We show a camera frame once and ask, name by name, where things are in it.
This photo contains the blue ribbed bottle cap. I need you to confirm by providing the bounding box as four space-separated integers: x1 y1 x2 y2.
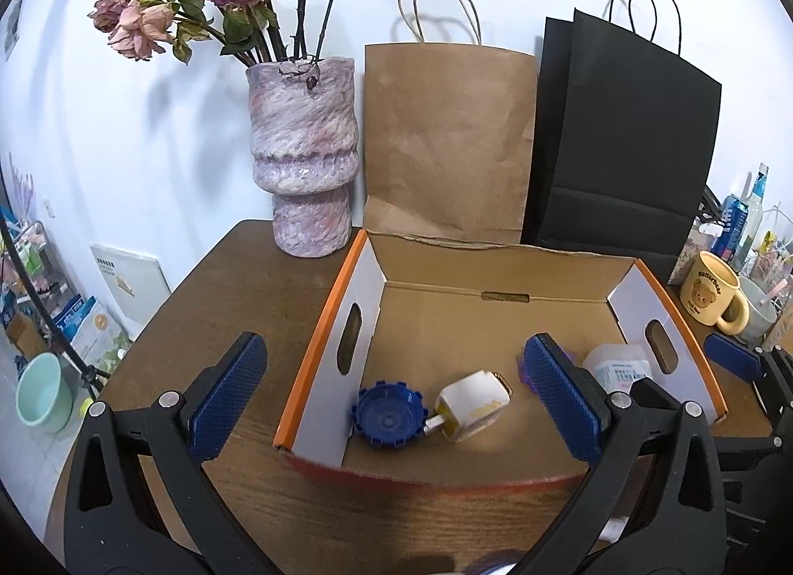
353 382 428 447

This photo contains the wall poster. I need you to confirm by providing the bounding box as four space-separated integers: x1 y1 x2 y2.
3 0 29 61

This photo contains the cluttered shelf cart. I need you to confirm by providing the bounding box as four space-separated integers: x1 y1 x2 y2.
0 203 69 328

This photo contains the purple wall sticker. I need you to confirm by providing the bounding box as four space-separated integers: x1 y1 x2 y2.
6 154 38 223

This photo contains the yellow bear mug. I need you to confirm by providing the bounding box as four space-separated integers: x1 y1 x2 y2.
679 250 750 336

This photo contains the clear spray bottle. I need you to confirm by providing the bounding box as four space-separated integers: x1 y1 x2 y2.
740 163 770 254

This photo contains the blue white carton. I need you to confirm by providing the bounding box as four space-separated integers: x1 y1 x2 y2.
50 295 134 365

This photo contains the grey bowl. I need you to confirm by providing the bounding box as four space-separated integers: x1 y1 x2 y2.
737 276 780 341

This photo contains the glass clip jar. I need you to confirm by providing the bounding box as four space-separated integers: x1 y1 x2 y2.
675 184 726 288

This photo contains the small cardboard box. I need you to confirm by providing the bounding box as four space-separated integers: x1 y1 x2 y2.
6 311 51 359

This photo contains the black paper bag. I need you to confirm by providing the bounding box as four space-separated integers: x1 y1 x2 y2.
520 0 723 285

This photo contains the mint green bucket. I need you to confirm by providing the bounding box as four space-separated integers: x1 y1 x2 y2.
15 353 63 435

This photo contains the white board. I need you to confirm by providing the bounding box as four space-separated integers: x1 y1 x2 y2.
90 242 172 334

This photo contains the red cardboard box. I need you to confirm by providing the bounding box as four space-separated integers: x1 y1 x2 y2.
273 228 729 492

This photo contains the brown paper bag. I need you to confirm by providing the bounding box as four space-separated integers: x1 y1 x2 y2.
362 0 539 246

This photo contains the yellow white plug adapter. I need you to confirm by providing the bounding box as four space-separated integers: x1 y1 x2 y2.
424 369 514 443

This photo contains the blue drink can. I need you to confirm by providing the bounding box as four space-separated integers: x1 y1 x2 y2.
712 194 750 263

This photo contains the black stand pole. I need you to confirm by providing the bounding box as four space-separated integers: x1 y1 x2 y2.
0 216 109 396

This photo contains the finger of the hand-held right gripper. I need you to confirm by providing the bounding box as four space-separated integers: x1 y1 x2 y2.
705 332 793 421

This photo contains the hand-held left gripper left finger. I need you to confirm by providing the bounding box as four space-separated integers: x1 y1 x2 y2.
63 331 280 575

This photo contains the white pill bottle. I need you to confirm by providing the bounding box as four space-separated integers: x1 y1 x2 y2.
582 343 654 393

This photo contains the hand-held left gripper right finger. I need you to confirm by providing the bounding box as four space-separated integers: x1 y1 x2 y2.
523 333 729 575

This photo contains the pink marbled vase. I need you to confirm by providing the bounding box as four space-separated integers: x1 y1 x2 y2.
246 56 361 257

